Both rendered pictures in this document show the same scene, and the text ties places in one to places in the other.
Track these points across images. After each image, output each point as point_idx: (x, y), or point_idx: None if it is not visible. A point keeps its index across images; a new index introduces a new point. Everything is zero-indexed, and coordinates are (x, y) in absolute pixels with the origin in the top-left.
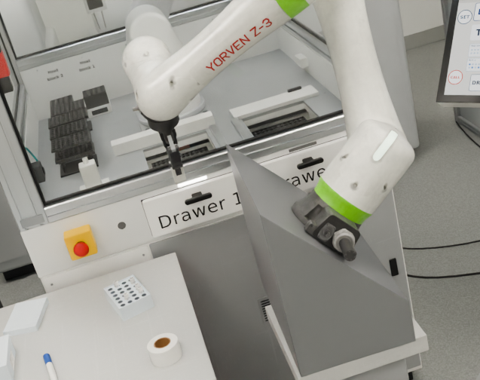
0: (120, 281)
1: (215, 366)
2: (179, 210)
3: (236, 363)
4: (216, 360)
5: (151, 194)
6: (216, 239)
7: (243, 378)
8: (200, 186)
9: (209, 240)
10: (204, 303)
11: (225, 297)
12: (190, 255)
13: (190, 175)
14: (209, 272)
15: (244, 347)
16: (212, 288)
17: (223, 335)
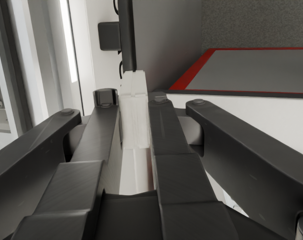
0: (227, 200)
1: (188, 50)
2: (117, 82)
3: (189, 27)
4: (186, 48)
5: None
6: (136, 14)
7: (192, 24)
8: (90, 22)
9: (136, 28)
10: (169, 53)
11: (168, 23)
12: (144, 66)
13: (58, 43)
14: (156, 38)
15: (185, 15)
16: (163, 38)
17: (180, 36)
